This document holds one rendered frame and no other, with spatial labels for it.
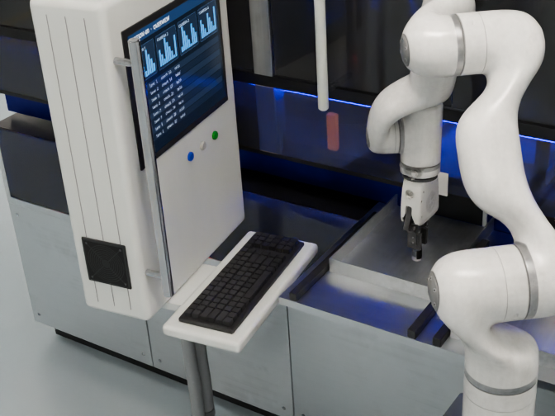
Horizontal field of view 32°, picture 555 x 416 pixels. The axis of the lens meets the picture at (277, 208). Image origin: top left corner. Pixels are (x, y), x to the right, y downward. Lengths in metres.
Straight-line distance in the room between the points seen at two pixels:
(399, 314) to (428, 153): 0.35
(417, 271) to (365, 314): 0.20
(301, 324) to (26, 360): 1.20
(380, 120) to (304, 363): 1.09
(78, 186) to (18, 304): 1.78
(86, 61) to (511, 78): 0.85
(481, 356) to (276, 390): 1.45
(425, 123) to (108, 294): 0.82
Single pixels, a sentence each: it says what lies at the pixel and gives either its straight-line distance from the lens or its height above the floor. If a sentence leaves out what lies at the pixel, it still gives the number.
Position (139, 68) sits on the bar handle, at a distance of 1.92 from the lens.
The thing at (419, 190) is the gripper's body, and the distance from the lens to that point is 2.03.
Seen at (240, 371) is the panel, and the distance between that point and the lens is 3.00.
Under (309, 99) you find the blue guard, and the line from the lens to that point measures 2.36.
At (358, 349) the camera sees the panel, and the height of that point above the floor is 0.45.
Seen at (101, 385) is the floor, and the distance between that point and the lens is 3.38.
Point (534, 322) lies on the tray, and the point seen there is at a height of 0.88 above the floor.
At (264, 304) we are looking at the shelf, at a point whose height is 0.80.
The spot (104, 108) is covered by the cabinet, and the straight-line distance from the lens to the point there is 1.99.
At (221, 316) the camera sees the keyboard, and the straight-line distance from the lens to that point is 2.18.
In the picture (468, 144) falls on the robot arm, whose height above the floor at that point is 1.42.
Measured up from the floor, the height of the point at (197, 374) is 0.38.
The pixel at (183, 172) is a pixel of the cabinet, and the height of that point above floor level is 1.08.
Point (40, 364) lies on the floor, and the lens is 3.53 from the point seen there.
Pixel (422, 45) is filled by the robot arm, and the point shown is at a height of 1.56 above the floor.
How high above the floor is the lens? 2.10
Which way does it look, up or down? 29 degrees down
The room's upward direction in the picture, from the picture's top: 4 degrees counter-clockwise
